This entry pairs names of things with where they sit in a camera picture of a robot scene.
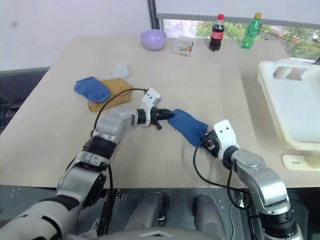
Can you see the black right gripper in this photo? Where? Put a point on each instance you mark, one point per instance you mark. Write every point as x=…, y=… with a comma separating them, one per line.
x=211, y=143

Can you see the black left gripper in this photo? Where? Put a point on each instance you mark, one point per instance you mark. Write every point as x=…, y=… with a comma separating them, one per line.
x=158, y=115

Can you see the dark blue sock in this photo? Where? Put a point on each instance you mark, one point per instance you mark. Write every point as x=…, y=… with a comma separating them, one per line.
x=188, y=126

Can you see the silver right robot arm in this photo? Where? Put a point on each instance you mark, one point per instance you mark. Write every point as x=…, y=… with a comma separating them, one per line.
x=265, y=180

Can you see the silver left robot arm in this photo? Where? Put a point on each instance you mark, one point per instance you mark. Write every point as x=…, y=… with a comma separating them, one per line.
x=75, y=180

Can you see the mustard yellow sock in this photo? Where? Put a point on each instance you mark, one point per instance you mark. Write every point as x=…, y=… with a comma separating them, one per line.
x=117, y=90

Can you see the light grey sock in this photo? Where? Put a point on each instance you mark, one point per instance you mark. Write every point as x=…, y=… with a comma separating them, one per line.
x=119, y=71

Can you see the bright blue sock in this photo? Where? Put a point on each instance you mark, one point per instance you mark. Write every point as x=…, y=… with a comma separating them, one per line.
x=91, y=88

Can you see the cream plastic basket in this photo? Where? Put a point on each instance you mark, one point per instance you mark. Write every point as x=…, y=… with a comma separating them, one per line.
x=292, y=105

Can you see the clear plastic peg box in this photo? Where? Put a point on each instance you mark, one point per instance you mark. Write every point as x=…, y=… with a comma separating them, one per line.
x=183, y=46

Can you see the grey rounded robot leg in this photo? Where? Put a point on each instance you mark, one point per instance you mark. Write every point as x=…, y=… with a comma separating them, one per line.
x=147, y=212
x=211, y=215

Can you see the purple plastic bowl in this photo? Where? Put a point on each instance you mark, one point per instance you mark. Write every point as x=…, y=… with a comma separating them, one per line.
x=153, y=40

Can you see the cola bottle red cap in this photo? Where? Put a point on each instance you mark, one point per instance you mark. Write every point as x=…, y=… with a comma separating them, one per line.
x=216, y=35

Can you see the black corrugated conduit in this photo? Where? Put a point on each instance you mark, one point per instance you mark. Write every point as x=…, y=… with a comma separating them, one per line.
x=151, y=13

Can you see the grey robot torso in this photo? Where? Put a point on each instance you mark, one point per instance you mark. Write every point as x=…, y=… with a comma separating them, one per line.
x=160, y=234

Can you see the green bottle yellow cap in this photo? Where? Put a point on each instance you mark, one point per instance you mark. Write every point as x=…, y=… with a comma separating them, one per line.
x=250, y=33

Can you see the white roller window blind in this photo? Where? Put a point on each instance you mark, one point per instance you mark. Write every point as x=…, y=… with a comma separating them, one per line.
x=237, y=8

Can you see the black side furniture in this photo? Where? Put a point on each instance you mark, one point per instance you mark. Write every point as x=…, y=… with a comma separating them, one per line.
x=17, y=97

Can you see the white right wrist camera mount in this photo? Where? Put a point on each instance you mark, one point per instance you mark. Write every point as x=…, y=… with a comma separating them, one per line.
x=226, y=137

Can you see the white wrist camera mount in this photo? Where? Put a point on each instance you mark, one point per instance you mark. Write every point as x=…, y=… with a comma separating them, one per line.
x=150, y=100
x=226, y=137

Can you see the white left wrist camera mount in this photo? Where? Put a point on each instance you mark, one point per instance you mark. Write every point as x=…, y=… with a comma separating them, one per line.
x=150, y=100

